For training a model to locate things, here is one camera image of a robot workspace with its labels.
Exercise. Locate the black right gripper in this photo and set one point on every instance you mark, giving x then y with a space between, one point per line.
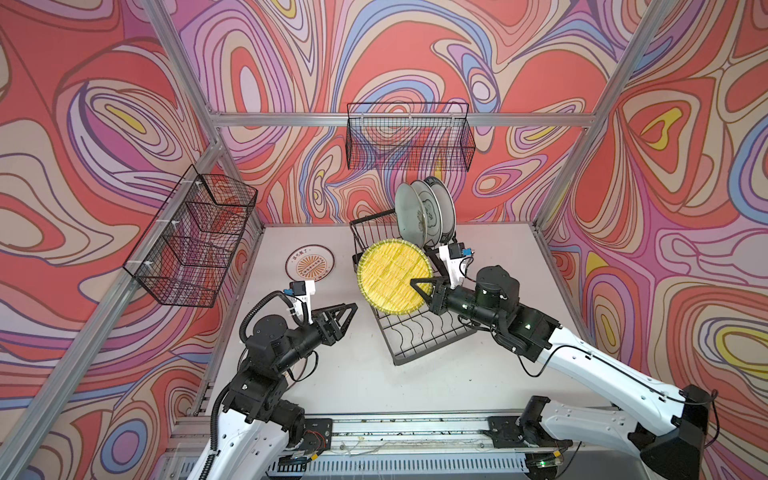
439 294

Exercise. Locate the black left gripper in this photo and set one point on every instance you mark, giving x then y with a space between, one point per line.
324 326

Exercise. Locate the yellow green woven bamboo tray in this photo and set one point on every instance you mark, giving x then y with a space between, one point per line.
383 274

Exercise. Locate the black metal dish rack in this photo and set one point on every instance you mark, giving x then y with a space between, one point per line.
408 337

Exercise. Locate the small orange sunburst plate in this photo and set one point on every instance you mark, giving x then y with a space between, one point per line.
310 262

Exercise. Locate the pale green flower plate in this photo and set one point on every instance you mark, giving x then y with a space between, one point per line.
410 215

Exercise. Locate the green rimmed white plate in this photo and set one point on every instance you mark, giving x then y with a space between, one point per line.
447 208

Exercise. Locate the white plate with clover emblem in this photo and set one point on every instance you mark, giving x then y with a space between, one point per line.
432 212

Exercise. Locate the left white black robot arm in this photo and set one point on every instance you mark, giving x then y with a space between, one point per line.
258 390

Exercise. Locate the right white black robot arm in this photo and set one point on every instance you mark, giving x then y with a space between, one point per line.
658 423

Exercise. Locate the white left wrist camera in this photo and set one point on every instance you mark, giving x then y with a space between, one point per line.
300 294

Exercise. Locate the black wire basket back wall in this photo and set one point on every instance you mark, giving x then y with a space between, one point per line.
409 136

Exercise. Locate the black wire basket wall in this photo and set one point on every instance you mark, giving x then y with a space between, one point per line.
200 226
409 136

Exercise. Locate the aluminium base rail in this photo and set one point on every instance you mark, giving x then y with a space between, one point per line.
443 445

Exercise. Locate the black wire basket left wall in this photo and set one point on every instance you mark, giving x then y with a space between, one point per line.
200 226

